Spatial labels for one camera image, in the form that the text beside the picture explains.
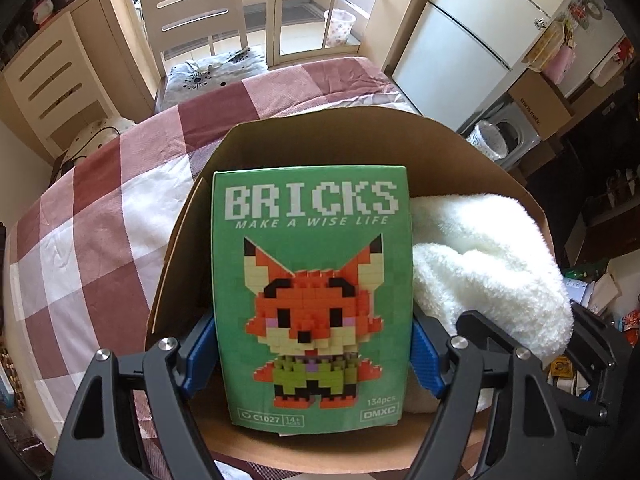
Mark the cream slotted dining chair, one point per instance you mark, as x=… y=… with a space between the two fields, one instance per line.
x=50 y=80
x=195 y=0

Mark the white patterned waste bin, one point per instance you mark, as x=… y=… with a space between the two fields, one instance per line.
x=487 y=142

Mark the white dotted seat cushion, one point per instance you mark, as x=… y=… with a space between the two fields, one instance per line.
x=100 y=135

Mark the woven bead mat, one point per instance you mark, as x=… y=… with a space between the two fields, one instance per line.
x=10 y=375

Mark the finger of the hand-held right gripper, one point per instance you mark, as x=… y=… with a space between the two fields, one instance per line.
x=480 y=325
x=607 y=350

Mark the grey door mat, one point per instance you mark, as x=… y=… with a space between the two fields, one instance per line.
x=285 y=14

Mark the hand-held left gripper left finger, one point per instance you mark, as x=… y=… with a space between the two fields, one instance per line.
x=200 y=355

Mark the green toy brick box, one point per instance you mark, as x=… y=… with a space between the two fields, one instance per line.
x=310 y=260

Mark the white flower print cushion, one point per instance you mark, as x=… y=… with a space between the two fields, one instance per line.
x=215 y=72

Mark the pink dotted waste bin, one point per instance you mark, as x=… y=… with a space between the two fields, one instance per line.
x=340 y=27

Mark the yellow hanging bag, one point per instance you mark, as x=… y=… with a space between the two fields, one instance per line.
x=545 y=45

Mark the small grey washing machine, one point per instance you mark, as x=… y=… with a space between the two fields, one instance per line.
x=520 y=135

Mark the white mailing envelope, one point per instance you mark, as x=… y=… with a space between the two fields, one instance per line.
x=580 y=294

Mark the white fluffy towel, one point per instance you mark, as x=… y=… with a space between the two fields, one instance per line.
x=480 y=260

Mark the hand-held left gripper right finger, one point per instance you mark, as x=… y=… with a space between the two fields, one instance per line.
x=425 y=355

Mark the white framed balcony door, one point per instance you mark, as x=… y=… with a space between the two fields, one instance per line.
x=275 y=5

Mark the red white checked tablecloth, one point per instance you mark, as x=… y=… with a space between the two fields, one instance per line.
x=100 y=210

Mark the brown cardboard box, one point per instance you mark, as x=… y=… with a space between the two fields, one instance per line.
x=310 y=140

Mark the pink gift bag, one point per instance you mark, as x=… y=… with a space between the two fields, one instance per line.
x=560 y=62

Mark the cream wooden cabinet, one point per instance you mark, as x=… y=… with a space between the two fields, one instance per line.
x=95 y=35

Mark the dark cabinet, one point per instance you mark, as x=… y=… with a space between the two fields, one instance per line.
x=605 y=170

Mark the brown printed storage carton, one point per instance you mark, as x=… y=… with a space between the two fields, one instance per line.
x=540 y=105

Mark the small white fridge magnet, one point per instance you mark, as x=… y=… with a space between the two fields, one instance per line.
x=540 y=23

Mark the white red figurine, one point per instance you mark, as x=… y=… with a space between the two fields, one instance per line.
x=42 y=11

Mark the white refrigerator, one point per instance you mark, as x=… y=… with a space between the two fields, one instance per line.
x=475 y=50

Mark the hanging tape rolls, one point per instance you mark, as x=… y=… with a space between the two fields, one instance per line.
x=587 y=4

